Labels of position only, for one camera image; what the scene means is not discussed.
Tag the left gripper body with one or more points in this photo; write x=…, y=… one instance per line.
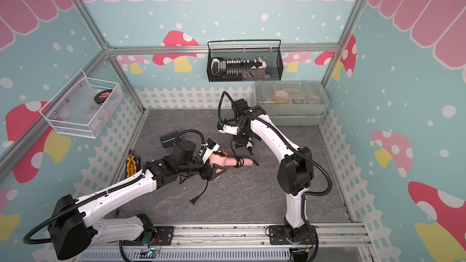
x=199, y=168

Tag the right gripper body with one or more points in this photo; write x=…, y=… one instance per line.
x=241, y=136

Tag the pink hair dryer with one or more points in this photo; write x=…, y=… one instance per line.
x=222, y=158

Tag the black hair dryer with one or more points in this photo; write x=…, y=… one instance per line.
x=169, y=139

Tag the white hair dryer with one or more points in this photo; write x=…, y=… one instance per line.
x=249, y=145

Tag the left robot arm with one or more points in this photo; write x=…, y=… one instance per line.
x=78, y=223

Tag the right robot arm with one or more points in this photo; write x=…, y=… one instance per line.
x=299, y=176

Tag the green clear storage box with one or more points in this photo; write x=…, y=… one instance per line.
x=292, y=103

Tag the black white power strip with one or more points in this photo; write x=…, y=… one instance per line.
x=237, y=68

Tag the yellow black pliers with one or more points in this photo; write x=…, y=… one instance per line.
x=132, y=164

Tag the black red tape measure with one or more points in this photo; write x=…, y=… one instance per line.
x=102, y=96

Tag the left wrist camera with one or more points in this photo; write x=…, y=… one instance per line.
x=209, y=148

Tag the black wire mesh basket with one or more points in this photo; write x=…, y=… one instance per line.
x=268, y=50

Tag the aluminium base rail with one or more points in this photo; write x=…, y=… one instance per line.
x=254, y=242

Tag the white wire mesh basket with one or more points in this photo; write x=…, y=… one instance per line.
x=72, y=111

